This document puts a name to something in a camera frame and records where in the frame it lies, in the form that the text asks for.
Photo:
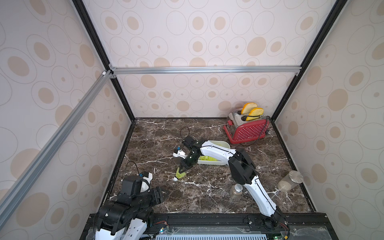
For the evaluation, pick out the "aluminium frame bar left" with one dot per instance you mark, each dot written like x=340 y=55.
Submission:
x=45 y=155

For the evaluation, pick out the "yellow bread slice rear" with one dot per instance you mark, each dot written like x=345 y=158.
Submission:
x=247 y=108

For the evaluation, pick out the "yellow shuttlecock seven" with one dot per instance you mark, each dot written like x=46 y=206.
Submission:
x=207 y=158

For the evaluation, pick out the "yellow bread slice front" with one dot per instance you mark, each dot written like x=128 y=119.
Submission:
x=254 y=114

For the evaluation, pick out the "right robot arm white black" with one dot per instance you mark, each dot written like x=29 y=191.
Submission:
x=243 y=172

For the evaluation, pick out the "aluminium frame bar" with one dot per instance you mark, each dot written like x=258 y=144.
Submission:
x=207 y=70
x=45 y=155

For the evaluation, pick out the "yellow bread slice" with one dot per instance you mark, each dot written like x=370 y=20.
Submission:
x=254 y=114
x=247 y=108

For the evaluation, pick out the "aluminium frame bar rear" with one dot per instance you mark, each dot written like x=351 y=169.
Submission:
x=207 y=70

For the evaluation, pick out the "white plastic storage box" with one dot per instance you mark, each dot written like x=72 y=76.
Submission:
x=218 y=152

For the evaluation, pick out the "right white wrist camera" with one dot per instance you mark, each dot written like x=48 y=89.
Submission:
x=179 y=153

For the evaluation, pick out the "yellow shuttlecock nine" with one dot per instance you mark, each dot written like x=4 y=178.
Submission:
x=179 y=175

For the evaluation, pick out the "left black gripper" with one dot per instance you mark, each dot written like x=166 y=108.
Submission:
x=157 y=194

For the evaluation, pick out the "glass spice jar silver lid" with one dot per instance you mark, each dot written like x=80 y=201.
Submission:
x=236 y=192

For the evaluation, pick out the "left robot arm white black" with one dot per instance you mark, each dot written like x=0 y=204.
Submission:
x=131 y=214

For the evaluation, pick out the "red toaster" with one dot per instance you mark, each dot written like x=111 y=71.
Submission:
x=239 y=131

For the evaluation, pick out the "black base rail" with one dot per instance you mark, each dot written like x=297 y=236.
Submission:
x=296 y=226

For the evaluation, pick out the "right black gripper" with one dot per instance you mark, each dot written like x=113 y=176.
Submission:
x=189 y=159

